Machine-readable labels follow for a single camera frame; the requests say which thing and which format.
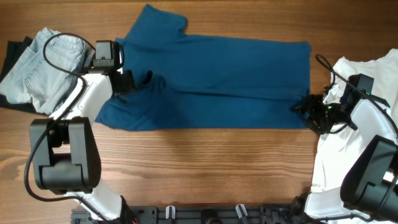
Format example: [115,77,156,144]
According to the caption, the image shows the blue t-shirt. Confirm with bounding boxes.
[96,5,311,131]

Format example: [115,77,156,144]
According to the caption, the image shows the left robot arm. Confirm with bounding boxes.
[24,70,139,223]

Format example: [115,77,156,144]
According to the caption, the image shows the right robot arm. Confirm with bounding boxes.
[289,93,397,222]

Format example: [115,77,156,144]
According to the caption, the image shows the white garment pile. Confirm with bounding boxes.
[311,49,397,205]

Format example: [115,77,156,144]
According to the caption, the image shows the light blue folded jeans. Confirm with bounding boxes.
[1,27,94,114]

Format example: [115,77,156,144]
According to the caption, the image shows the black folded garment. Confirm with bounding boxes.
[1,36,36,113]

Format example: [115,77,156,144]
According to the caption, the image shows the left black cable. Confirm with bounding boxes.
[23,32,109,222]

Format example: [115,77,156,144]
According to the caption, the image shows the right white rail clip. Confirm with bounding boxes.
[235,203,248,220]

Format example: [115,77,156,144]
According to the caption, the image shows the white rail clip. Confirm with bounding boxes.
[235,203,248,220]
[165,205,176,220]

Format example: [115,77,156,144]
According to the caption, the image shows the left white rail clip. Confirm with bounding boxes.
[165,205,176,220]

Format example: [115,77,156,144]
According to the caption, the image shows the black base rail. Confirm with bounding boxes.
[70,203,308,224]

